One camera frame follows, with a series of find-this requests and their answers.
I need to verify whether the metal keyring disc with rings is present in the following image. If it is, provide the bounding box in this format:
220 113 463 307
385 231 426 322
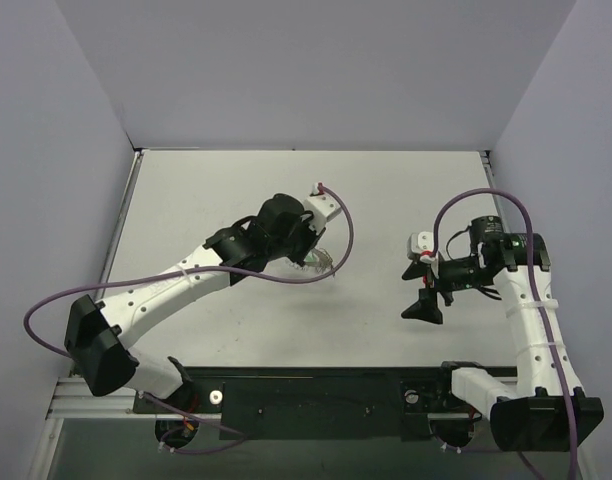
286 247 335 276

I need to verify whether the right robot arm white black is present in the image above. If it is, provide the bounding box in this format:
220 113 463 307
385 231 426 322
402 216 604 452

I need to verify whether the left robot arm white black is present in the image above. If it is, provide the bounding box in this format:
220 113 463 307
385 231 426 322
64 193 341 412

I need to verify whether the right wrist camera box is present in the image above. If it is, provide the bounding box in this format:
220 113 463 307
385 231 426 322
406 231 435 261

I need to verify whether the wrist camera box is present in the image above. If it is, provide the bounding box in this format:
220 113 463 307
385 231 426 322
406 231 435 261
302 183 342 234

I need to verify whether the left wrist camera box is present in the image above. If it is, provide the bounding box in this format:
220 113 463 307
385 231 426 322
302 183 342 234

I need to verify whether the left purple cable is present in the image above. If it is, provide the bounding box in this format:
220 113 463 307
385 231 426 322
23 183 357 455

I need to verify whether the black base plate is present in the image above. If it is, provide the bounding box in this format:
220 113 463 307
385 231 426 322
130 367 487 444

